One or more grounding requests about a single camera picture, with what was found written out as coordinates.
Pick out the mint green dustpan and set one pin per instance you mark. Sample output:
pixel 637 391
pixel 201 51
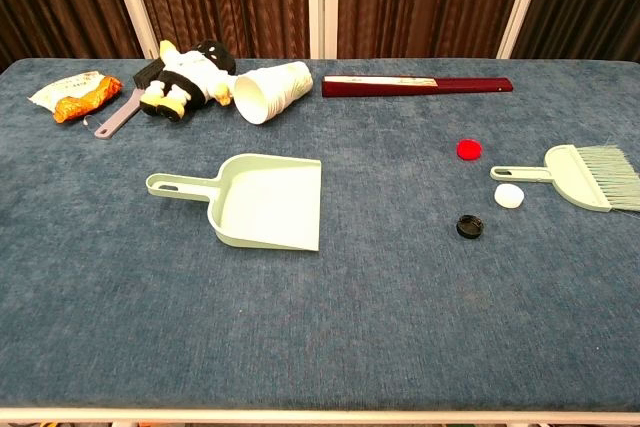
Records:
pixel 270 202

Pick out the red bottle cap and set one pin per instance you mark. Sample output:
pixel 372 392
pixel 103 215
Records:
pixel 469 149

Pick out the black bottle cap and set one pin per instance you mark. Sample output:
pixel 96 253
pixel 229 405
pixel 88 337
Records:
pixel 470 227

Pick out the white bottle cap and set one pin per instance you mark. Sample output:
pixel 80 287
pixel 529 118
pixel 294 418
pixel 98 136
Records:
pixel 509 195

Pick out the mint green hand brush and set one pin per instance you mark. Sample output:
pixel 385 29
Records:
pixel 570 177

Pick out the stack of white paper cups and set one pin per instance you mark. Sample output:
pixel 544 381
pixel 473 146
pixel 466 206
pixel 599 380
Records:
pixel 270 92

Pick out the dark red folding fan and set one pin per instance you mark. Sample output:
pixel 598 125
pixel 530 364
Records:
pixel 400 86

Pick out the blue fabric table cover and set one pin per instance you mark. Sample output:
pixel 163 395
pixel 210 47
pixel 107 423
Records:
pixel 300 322

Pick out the black and white plush toy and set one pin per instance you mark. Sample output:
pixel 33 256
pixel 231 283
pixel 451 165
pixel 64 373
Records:
pixel 190 72

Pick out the white and orange snack packet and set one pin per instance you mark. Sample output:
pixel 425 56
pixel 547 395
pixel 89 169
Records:
pixel 75 94

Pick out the white table frame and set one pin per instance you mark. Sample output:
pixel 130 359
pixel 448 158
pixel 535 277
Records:
pixel 320 416

